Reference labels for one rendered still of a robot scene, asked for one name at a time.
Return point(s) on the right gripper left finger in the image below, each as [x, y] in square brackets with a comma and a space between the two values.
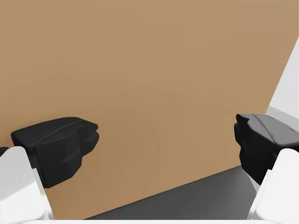
[53, 149]

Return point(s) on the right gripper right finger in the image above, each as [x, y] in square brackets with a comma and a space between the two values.
[261, 144]

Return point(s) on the tall board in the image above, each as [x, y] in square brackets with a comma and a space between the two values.
[144, 93]

